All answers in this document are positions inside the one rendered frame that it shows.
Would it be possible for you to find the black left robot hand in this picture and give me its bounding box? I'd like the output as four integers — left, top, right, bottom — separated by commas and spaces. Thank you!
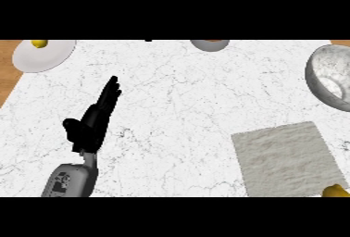
61, 75, 122, 155

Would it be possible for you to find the beige textured placemat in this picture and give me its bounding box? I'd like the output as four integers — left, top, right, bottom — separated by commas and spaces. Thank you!
230, 120, 350, 197

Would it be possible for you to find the small grey bowl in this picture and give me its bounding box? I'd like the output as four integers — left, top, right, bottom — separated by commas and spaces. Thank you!
188, 40, 230, 53

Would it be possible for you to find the grey marbled bowl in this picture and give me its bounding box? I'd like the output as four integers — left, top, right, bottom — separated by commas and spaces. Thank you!
304, 44, 350, 113

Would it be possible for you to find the white plate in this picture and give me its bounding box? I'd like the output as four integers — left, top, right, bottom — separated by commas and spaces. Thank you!
10, 40, 78, 74

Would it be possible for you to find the yellow cupcake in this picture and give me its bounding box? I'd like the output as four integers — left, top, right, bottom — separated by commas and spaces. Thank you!
321, 183, 350, 198

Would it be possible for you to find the yellow lemon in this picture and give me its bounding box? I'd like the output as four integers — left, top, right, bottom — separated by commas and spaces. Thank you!
29, 40, 48, 49

